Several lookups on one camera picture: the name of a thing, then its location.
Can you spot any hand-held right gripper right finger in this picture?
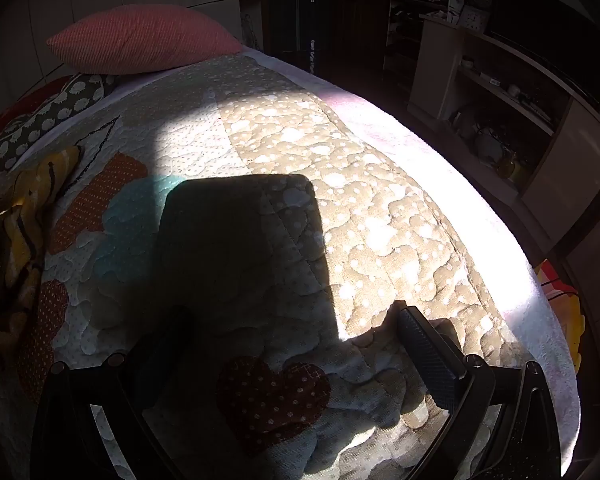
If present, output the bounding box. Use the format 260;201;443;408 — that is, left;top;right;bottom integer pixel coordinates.
394;302;564;480

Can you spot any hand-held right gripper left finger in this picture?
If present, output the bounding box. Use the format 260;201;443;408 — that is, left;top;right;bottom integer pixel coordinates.
30;304;197;480

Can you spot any yellow striped sweater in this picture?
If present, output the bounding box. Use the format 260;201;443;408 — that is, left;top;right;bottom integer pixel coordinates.
0;146;83;363

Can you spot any white bed sheet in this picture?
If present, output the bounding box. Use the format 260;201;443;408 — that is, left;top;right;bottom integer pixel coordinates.
240;46;583;480

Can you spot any yellow red cloth item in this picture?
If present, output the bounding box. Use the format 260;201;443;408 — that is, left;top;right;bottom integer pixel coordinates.
534;259;587;377

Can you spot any patchwork quilt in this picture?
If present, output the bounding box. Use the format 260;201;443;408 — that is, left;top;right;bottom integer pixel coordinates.
0;52;536;480

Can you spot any yellow vase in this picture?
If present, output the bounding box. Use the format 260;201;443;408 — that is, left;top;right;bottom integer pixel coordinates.
496;152;530;183

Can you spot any white teapot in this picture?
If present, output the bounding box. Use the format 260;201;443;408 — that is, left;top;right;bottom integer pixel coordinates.
474;127;506;163

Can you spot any grey patterned pillow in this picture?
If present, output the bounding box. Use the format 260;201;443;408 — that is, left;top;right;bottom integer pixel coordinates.
0;74;118;173

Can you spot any beige shelf unit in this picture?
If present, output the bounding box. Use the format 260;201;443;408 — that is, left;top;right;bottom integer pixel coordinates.
407;14;600;261

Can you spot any pink pillow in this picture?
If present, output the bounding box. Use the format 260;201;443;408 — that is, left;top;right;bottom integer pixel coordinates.
46;4;244;75

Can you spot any white square clock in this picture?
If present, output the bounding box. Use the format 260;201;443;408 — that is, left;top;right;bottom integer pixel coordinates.
460;5;489;29

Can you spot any wooden door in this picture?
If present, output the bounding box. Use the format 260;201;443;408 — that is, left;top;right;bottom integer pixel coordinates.
325;0;394;77

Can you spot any cluttered dark rack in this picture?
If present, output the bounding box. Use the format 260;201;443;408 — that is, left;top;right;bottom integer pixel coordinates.
382;0;468;81

